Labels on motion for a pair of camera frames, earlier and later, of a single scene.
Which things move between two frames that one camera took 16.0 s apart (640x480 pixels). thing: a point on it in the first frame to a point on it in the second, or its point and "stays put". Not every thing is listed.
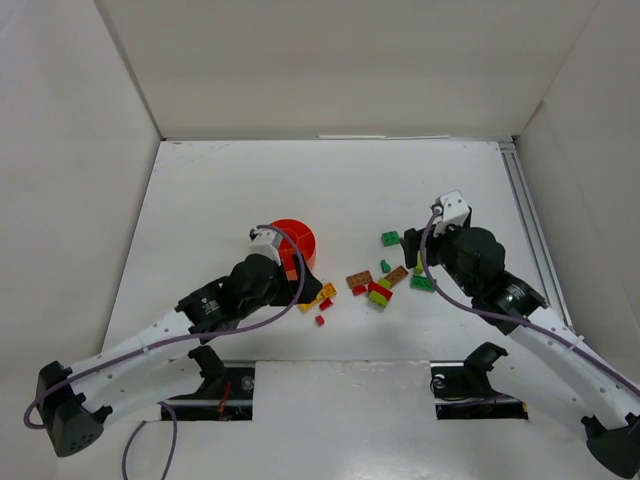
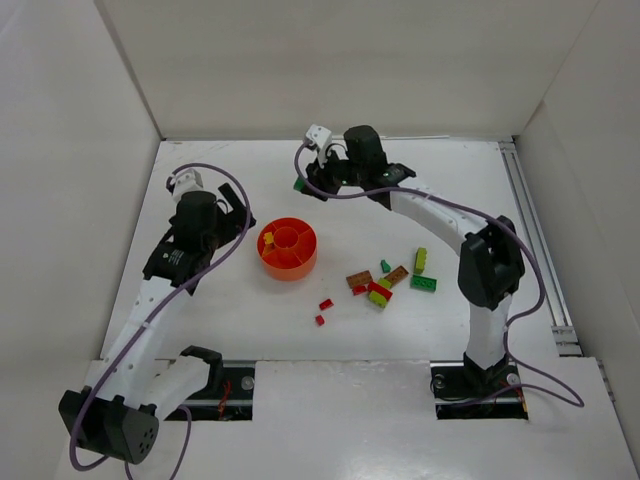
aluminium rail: [540, 254] stays put
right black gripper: [411, 245] to [317, 176]
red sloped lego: [326, 303] stays put
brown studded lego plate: [359, 279] stays put
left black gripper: [295, 288] to [232, 211]
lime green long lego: [419, 268] stays put
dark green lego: [422, 283] stays put
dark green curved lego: [391, 238] to [299, 184]
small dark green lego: [385, 266] stays put
